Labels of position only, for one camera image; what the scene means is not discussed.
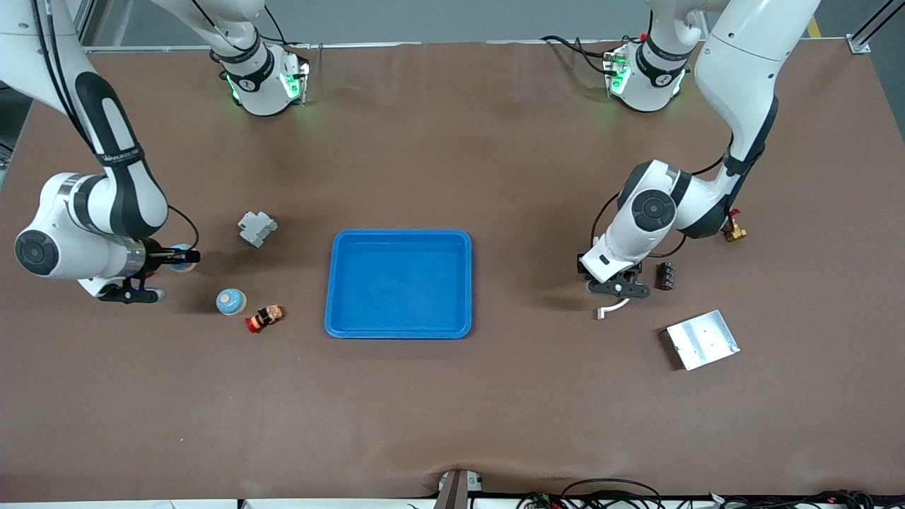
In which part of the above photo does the blue bell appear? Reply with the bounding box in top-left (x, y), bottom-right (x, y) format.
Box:
top-left (216, 288), bottom-right (248, 317)
top-left (168, 243), bottom-right (199, 274)

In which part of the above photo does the blue plastic tray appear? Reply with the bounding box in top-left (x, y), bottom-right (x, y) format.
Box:
top-left (324, 228), bottom-right (473, 340)

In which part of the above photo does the silver metal plate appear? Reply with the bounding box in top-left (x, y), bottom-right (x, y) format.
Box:
top-left (665, 309), bottom-right (741, 372)

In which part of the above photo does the red yellow emergency button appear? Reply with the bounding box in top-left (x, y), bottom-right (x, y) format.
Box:
top-left (245, 304), bottom-right (286, 334)

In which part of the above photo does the brown table cover mat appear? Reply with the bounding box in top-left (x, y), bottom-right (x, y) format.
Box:
top-left (0, 39), bottom-right (905, 503)

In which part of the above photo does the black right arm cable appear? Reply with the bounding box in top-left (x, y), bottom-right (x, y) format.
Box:
top-left (32, 0), bottom-right (201, 252)

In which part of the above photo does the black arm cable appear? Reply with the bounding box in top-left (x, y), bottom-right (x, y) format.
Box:
top-left (32, 0), bottom-right (201, 252)
top-left (590, 152), bottom-right (729, 259)

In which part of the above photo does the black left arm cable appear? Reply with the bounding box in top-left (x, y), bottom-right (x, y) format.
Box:
top-left (590, 152), bottom-right (729, 259)

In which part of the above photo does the grey plastic rail clip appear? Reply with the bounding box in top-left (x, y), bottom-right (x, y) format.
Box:
top-left (237, 211), bottom-right (279, 248)

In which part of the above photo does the black base power cable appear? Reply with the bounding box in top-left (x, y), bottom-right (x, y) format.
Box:
top-left (262, 4), bottom-right (312, 50)
top-left (541, 34), bottom-right (623, 75)

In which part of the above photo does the aluminium frame post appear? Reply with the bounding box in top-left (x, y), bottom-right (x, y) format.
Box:
top-left (73, 0), bottom-right (97, 49)
top-left (847, 0), bottom-right (905, 54)

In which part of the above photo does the black cable bundle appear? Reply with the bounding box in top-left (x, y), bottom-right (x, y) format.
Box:
top-left (516, 479), bottom-right (877, 509)

